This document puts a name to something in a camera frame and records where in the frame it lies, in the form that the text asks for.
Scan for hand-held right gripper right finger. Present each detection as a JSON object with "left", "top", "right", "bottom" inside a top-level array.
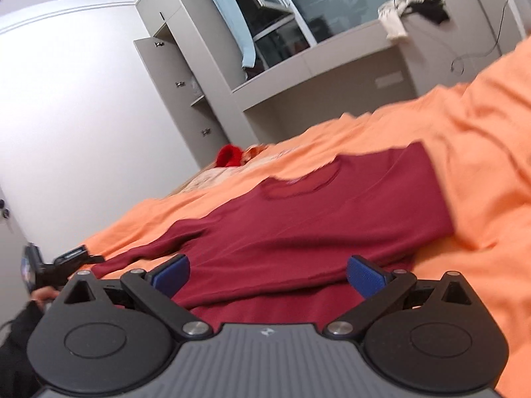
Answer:
[{"left": 324, "top": 255, "right": 484, "bottom": 339}]

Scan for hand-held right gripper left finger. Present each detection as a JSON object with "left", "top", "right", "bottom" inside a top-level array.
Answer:
[{"left": 52, "top": 254, "right": 213, "bottom": 339}]

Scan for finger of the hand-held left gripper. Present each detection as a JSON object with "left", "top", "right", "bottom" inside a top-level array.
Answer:
[{"left": 53, "top": 246, "right": 105, "bottom": 267}]

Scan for dark red shirt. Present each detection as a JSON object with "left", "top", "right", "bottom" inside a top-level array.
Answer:
[{"left": 89, "top": 142, "right": 455, "bottom": 336}]

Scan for person's left forearm dark sleeve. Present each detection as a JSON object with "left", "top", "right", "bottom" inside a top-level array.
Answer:
[{"left": 0, "top": 298, "right": 54, "bottom": 398}]

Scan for person's left hand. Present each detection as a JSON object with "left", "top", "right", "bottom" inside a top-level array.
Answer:
[{"left": 30, "top": 287, "right": 61, "bottom": 309}]

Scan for pale patterned pillow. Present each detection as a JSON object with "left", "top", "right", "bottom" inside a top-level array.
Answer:
[{"left": 170, "top": 143, "right": 274, "bottom": 195}]

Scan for red plush toy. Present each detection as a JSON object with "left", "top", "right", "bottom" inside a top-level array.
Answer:
[{"left": 213, "top": 144, "right": 243, "bottom": 167}]

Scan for orange blanket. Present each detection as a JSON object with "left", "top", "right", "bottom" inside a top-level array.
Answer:
[{"left": 83, "top": 43, "right": 531, "bottom": 398}]

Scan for white cloth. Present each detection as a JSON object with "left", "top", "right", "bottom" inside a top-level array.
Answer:
[{"left": 377, "top": 0, "right": 432, "bottom": 42}]

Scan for grey plain tall cabinet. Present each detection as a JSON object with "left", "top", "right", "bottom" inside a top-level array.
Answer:
[{"left": 398, "top": 0, "right": 531, "bottom": 92}]

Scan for black cloth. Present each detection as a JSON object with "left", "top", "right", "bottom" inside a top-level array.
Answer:
[{"left": 404, "top": 0, "right": 451, "bottom": 25}]

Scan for window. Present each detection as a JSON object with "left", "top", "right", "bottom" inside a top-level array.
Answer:
[{"left": 216, "top": 0, "right": 399, "bottom": 71}]

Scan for white wall socket plate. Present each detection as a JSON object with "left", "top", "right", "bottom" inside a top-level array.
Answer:
[{"left": 375, "top": 71, "right": 404, "bottom": 89}]

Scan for grey wardrobe with handles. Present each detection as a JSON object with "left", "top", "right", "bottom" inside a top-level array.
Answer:
[{"left": 133, "top": 0, "right": 250, "bottom": 170}]

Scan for black cable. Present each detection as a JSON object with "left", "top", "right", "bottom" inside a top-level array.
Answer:
[{"left": 451, "top": 0, "right": 513, "bottom": 72}]

